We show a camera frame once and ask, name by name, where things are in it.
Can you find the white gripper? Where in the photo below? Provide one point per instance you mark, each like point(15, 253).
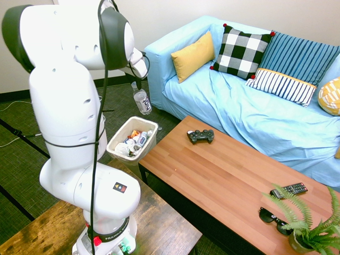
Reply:
point(138, 62)

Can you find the clear plastic water bottle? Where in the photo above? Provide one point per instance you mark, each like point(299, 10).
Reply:
point(143, 102)

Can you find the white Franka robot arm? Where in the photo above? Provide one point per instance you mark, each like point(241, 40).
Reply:
point(66, 93)

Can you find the discarded labelled plastic bottle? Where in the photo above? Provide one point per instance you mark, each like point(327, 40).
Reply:
point(142, 138)

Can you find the white trash bin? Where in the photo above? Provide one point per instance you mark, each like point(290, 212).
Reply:
point(146, 151)

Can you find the plain mustard pillow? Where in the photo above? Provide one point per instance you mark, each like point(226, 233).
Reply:
point(192, 57)

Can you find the crumpled white paper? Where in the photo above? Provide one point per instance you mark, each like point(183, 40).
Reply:
point(122, 148)

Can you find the black game controller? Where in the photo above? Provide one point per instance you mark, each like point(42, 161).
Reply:
point(200, 136)

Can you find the black white checkered pillow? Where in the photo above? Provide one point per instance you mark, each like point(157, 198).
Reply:
point(241, 51)

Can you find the wooden coffee table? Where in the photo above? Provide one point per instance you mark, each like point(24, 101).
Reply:
point(225, 172)

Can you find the light blue sofa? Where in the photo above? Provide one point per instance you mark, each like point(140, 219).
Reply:
point(265, 125)

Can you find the white navy striped pillow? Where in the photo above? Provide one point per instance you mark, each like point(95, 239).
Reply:
point(284, 86)

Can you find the rustic dark wood side table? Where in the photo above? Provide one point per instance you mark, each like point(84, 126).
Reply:
point(159, 228)

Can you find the blue striped pillow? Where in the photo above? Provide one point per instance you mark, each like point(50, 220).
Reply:
point(297, 58)

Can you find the black sunglasses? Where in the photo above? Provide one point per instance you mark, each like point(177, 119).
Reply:
point(267, 215)

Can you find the black TV remote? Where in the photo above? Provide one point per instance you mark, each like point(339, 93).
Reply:
point(292, 189)

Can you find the yellow white patterned bolster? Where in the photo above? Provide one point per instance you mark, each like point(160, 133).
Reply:
point(330, 97)

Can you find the mustard striped pillow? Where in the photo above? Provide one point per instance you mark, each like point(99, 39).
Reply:
point(338, 153)

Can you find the potted green fern plant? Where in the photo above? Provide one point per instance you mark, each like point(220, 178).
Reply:
point(298, 240)

